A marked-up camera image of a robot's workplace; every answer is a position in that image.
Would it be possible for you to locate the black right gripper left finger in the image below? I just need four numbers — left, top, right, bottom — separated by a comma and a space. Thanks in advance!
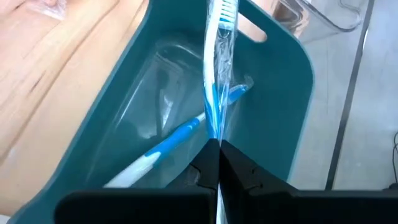
54, 138, 221, 224

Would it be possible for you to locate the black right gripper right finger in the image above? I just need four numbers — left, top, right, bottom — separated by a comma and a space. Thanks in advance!
220, 139, 398, 224

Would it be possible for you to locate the blue white toothbrush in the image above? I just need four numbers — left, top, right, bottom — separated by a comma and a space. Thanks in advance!
103, 83, 251, 189
202, 0, 241, 224

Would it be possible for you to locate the teal plastic bin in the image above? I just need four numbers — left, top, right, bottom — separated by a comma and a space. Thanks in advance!
7, 0, 315, 224

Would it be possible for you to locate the clear plastic bin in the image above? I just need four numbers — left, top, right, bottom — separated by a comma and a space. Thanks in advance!
272, 0, 365, 44

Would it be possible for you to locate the black cable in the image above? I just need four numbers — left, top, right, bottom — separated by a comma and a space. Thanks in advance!
388, 130, 398, 190

